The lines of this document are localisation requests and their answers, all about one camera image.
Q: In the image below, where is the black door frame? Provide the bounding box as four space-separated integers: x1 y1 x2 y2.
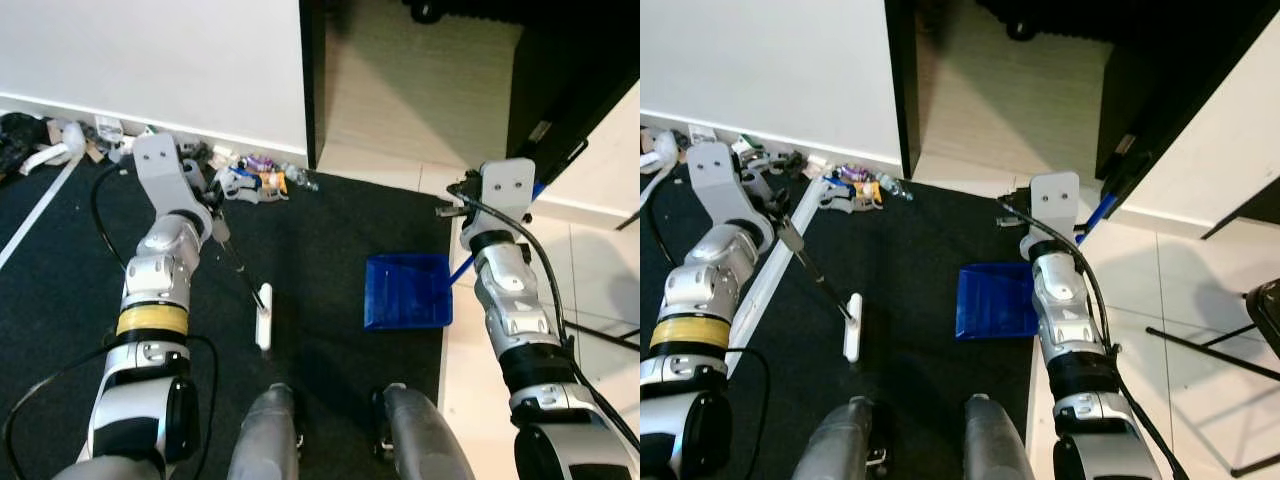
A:
298 0 329 171
884 0 921 181

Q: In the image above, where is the grey plastic part with ring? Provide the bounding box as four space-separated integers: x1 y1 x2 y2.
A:
218 168 263 205
820 178 859 213

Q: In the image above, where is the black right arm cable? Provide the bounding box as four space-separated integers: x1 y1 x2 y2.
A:
997 197 1191 480
435 190 641 451

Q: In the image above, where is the white floor tape strip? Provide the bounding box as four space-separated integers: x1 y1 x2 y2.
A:
0 158 83 271
728 178 833 379

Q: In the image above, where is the black door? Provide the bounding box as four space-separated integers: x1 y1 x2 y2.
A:
505 0 641 186
1095 0 1280 216

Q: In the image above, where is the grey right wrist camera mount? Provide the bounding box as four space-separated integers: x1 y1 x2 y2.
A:
480 158 536 236
1030 171 1083 246

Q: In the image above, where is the grey robot left leg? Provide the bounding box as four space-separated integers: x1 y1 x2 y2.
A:
228 383 301 480
790 397 871 480

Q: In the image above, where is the white paper strip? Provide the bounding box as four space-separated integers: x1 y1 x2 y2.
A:
25 120 89 176
643 128 683 179

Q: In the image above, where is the grey robot leg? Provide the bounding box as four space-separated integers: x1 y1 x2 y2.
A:
962 393 1046 480
790 397 871 480
375 383 476 480
228 383 301 480

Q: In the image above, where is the blue dustpan with long handle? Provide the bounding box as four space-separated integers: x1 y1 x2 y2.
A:
364 180 549 332
955 190 1121 341

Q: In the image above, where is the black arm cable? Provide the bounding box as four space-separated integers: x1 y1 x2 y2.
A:
997 197 1191 480
640 175 773 480
0 160 221 480
435 190 641 451

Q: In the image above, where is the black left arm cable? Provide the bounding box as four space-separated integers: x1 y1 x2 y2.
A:
640 175 773 480
0 160 221 480

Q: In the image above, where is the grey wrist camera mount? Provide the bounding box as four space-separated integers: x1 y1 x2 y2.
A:
1030 171 1083 246
132 133 213 216
687 141 773 226
480 158 536 236

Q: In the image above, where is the black plastic bag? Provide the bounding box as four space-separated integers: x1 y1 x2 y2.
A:
0 112 51 181

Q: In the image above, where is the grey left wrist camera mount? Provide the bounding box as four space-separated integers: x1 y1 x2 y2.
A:
687 141 773 226
132 133 213 216

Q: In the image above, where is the black stick broom white head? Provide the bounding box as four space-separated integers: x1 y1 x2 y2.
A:
778 220 863 364
210 215 275 353

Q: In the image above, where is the black chair frame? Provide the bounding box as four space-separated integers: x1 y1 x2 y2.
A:
560 318 641 353
1145 280 1280 479

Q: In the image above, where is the grey robot right leg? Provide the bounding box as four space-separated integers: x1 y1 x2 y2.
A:
962 393 1046 480
375 383 476 480

